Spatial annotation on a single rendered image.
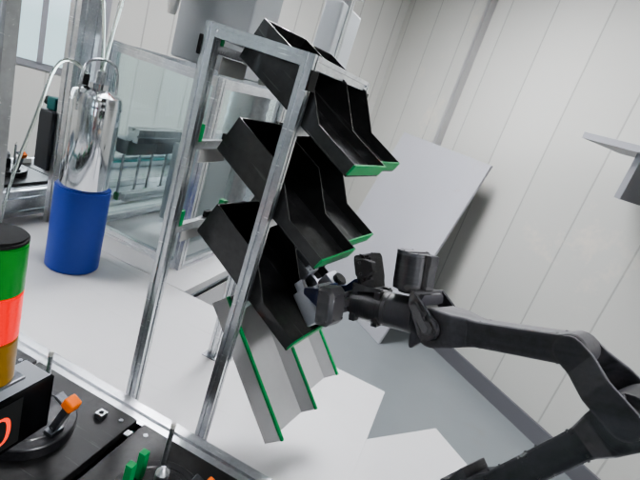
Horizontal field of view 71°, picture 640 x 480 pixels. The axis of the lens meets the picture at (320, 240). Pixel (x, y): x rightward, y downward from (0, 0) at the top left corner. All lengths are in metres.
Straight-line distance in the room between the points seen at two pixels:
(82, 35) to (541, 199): 2.75
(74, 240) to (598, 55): 3.07
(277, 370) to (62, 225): 0.84
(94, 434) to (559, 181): 2.97
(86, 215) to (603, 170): 2.76
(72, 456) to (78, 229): 0.80
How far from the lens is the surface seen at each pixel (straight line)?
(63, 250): 1.56
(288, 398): 0.99
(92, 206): 1.50
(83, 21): 1.79
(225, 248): 0.84
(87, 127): 1.45
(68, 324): 1.37
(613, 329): 3.08
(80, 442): 0.90
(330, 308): 0.70
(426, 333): 0.67
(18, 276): 0.49
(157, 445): 0.91
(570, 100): 3.45
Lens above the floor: 1.62
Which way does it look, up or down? 18 degrees down
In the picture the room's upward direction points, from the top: 19 degrees clockwise
